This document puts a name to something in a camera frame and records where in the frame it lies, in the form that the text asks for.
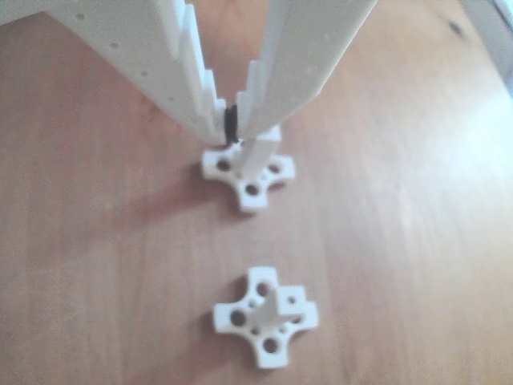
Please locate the white cross-base peg stand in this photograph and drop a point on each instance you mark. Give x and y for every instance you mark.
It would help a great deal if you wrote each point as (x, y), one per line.
(266, 314)
(258, 160)

